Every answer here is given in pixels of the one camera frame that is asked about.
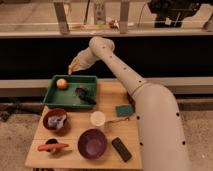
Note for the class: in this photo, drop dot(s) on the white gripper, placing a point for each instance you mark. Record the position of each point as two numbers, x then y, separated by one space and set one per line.
85 59

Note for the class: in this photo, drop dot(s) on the yellow banana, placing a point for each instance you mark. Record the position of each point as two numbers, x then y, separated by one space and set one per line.
72 67

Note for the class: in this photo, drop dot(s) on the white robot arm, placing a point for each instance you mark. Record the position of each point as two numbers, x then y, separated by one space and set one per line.
160 127

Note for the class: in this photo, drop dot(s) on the dark object in tray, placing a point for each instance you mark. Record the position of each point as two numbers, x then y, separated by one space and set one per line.
82 94

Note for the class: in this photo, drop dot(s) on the green plastic tray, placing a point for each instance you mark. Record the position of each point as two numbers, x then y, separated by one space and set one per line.
68 98

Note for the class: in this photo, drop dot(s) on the orange round fruit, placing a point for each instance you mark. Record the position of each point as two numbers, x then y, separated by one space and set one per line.
62 83

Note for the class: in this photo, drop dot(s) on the white cup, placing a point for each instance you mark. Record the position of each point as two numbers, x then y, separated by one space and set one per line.
97 119

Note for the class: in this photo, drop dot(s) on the green sponge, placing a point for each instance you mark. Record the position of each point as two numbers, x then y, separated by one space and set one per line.
124 110

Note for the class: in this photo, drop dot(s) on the red bowl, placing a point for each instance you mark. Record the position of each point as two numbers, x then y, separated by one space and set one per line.
54 112

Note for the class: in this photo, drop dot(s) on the crumpled white paper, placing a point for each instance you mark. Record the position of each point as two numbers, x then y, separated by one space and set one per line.
56 122

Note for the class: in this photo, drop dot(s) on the wooden table board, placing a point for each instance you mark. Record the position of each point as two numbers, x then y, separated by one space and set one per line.
109 95

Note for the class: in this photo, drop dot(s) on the purple bowl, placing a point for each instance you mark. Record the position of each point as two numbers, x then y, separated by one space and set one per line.
92 144

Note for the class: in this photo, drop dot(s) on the small dark bowl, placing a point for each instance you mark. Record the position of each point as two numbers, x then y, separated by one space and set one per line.
52 141

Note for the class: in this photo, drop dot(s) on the black rectangular remote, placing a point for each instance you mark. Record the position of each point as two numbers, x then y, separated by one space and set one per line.
121 149

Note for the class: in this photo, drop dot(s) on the orange carrot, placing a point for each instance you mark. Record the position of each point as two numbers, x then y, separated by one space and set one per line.
49 147

